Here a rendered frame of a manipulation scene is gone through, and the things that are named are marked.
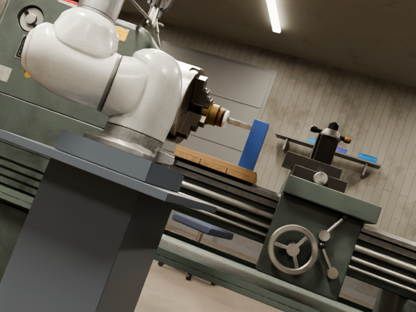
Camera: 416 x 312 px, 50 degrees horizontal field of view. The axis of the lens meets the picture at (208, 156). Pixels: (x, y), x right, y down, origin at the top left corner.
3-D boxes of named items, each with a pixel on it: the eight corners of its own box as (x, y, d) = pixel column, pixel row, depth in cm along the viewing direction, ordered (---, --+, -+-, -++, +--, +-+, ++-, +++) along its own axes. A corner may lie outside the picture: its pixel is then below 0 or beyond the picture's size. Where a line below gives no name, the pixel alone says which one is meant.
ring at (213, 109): (205, 97, 176) (227, 104, 174) (207, 103, 185) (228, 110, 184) (197, 119, 175) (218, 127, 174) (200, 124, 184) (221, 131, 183)
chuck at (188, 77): (147, 122, 164) (179, 47, 170) (161, 145, 194) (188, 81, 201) (169, 130, 162) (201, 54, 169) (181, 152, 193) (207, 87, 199)
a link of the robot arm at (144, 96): (170, 144, 111) (201, 62, 113) (99, 116, 106) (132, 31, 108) (158, 145, 126) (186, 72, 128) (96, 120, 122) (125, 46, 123)
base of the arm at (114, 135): (160, 164, 104) (168, 142, 104) (80, 135, 110) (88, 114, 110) (182, 174, 121) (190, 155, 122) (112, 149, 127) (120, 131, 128)
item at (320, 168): (282, 163, 161) (286, 150, 161) (281, 166, 171) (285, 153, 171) (338, 182, 158) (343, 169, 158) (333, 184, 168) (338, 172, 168)
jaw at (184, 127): (180, 114, 182) (168, 137, 177) (180, 106, 178) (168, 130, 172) (206, 122, 180) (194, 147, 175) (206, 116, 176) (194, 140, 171)
